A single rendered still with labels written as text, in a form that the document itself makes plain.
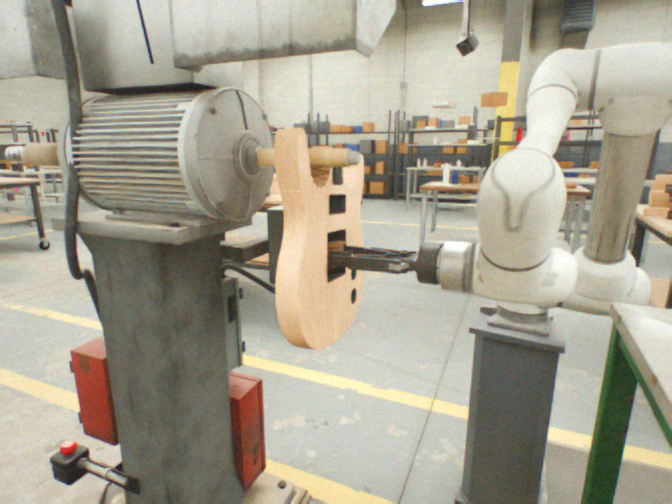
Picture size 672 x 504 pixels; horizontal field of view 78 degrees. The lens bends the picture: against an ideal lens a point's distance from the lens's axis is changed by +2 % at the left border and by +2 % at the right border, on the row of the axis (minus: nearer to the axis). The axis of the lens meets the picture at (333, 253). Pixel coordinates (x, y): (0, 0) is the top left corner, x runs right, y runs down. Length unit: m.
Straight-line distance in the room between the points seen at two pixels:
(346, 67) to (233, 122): 12.02
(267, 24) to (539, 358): 1.19
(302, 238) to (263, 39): 0.30
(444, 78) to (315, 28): 11.40
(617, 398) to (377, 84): 11.66
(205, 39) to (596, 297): 1.19
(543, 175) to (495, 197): 0.06
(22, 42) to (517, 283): 0.99
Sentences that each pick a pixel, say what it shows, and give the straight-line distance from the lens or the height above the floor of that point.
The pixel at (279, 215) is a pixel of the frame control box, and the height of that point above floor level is 1.10.
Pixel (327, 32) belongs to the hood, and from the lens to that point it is 0.60.
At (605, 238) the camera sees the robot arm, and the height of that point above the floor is 1.03.
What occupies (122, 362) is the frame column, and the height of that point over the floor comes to 0.79.
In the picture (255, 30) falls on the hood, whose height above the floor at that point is 1.42.
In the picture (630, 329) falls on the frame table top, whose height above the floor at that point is 0.93.
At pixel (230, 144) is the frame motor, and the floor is 1.27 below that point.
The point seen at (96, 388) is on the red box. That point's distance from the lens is 1.19.
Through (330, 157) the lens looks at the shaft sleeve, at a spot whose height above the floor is 1.25.
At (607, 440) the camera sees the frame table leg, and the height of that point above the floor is 0.62.
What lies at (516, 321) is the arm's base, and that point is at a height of 0.73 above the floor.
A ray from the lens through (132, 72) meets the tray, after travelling 0.92.
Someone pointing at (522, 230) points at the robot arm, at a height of 1.16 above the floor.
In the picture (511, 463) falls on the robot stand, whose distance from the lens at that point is 1.66.
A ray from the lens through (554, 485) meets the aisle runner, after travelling 2.02.
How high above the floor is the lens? 1.26
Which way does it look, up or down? 14 degrees down
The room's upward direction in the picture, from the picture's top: straight up
